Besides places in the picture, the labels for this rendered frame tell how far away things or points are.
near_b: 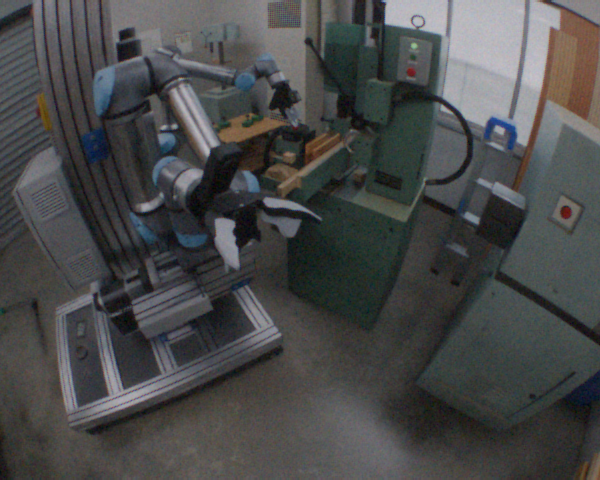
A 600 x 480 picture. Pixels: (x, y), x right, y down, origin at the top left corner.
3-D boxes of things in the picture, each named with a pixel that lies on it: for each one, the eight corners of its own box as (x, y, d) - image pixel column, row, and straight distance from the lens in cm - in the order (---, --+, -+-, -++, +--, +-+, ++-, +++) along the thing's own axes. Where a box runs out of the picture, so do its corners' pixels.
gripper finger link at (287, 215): (318, 236, 48) (261, 228, 49) (323, 204, 45) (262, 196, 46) (317, 248, 46) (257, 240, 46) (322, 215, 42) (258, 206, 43)
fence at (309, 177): (363, 139, 159) (364, 129, 157) (366, 139, 158) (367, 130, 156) (300, 188, 110) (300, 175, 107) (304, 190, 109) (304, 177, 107)
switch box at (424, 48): (400, 78, 110) (404, 36, 109) (427, 84, 108) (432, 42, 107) (396, 79, 104) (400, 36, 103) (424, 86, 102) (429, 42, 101)
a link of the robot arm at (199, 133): (171, 64, 93) (250, 204, 77) (137, 74, 89) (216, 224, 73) (181, 37, 85) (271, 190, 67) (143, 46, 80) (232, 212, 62)
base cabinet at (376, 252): (323, 248, 216) (328, 159, 175) (397, 280, 204) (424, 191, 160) (287, 289, 190) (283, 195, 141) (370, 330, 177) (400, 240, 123)
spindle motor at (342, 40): (334, 85, 143) (336, 23, 140) (370, 91, 136) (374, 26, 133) (315, 91, 128) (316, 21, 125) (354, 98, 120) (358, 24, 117)
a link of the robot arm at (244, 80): (143, 48, 127) (259, 72, 118) (153, 45, 137) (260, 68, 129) (137, 74, 130) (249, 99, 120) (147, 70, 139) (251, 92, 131)
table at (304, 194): (315, 136, 172) (315, 126, 170) (364, 149, 161) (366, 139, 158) (243, 182, 129) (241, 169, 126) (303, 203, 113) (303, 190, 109)
